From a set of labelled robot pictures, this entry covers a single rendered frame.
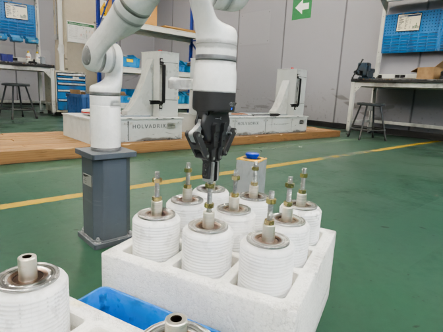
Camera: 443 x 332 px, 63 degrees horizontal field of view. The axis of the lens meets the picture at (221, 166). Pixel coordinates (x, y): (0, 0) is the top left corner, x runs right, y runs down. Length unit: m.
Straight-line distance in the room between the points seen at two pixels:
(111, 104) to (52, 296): 0.74
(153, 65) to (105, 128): 2.04
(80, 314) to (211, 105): 0.37
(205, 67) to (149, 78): 2.55
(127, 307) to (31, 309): 0.26
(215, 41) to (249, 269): 0.38
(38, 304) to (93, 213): 0.71
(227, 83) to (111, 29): 0.53
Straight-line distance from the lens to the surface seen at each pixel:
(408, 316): 1.03
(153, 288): 0.71
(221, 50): 0.61
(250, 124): 3.71
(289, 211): 0.74
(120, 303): 0.75
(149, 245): 0.72
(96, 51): 1.13
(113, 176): 1.17
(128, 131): 2.89
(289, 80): 4.40
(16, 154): 2.56
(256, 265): 0.62
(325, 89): 6.43
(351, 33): 6.32
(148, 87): 3.15
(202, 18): 0.62
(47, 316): 0.53
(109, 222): 1.21
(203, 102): 0.61
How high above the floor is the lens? 0.50
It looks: 12 degrees down
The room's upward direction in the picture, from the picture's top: 3 degrees clockwise
